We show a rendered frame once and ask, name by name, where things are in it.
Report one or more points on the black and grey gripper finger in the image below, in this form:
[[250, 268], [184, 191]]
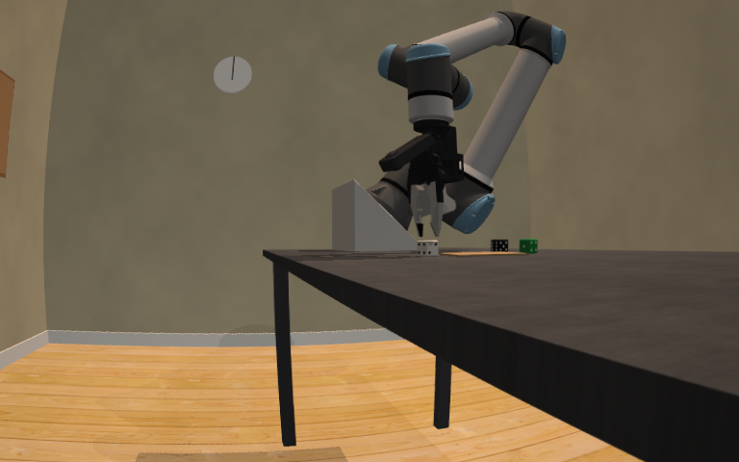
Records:
[[437, 197], [419, 201]]

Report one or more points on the black die with white pips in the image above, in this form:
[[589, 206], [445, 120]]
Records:
[[499, 245]]

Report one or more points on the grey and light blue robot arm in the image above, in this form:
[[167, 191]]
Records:
[[429, 78]]

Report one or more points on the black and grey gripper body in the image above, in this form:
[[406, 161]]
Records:
[[422, 167]]

